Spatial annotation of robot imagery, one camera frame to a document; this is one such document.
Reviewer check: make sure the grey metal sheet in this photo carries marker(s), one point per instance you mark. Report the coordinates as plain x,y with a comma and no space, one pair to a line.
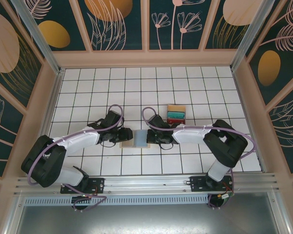
146,219

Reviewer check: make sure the red card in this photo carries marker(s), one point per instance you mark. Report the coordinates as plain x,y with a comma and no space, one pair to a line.
179,120

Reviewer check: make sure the blue card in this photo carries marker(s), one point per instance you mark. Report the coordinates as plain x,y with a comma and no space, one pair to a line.
141,138

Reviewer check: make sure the right aluminium frame post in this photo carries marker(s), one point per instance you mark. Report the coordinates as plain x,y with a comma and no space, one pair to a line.
248,36

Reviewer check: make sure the teal card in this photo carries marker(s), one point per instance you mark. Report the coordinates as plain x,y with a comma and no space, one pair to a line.
175,114

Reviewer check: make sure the left aluminium frame post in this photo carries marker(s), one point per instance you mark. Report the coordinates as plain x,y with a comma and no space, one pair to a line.
37,36

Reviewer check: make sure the aluminium mounting rail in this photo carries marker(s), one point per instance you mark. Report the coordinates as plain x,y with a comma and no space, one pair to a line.
146,182

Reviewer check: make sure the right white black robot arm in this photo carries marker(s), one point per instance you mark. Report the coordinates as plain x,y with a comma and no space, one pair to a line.
192,135

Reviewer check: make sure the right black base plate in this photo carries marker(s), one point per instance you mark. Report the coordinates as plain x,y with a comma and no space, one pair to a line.
197,182

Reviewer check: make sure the aluminium frame post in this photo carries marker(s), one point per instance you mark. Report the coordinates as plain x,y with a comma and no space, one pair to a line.
248,36
37,36

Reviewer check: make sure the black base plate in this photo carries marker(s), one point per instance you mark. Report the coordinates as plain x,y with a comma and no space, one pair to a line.
96,184
197,182

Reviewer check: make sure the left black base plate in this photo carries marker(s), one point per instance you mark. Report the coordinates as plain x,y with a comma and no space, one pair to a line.
96,184

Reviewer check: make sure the stack of coloured tiles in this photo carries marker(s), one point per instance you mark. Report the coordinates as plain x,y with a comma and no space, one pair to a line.
186,115

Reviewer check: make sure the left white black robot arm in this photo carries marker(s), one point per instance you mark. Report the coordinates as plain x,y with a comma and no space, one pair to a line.
76,140

